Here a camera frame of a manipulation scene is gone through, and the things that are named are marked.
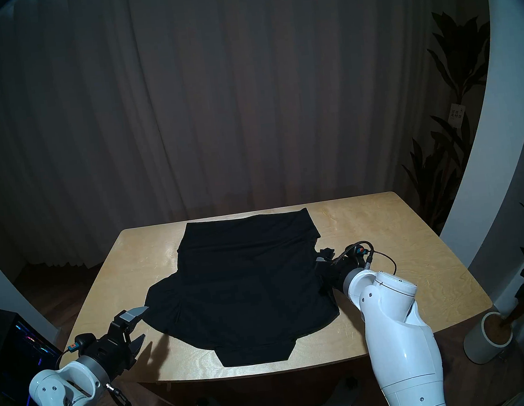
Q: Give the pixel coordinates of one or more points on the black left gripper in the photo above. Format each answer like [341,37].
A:
[109,351]

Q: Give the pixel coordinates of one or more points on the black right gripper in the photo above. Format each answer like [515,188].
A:
[338,273]

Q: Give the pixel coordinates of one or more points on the black t-shirt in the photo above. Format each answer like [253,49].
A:
[247,281]

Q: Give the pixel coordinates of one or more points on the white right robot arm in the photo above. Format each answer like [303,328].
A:
[400,344]

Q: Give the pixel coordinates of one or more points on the light wooden table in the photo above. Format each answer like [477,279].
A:
[403,245]

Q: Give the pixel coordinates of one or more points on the black computer tower with lights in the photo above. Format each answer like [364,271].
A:
[16,360]

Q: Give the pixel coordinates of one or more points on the white cylindrical plant pot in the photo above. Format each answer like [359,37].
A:
[482,339]

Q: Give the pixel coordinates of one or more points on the brown pleated curtain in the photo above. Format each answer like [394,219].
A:
[230,91]

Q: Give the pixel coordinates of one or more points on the white paper plant label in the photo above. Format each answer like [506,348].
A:
[457,116]

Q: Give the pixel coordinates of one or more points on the tall dark leafy plant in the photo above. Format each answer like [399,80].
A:
[459,55]

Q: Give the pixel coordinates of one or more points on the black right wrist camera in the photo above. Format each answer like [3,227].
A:
[357,254]

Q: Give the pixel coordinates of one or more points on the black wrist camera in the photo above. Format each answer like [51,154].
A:
[357,254]
[84,343]

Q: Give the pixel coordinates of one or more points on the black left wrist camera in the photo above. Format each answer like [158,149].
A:
[84,343]

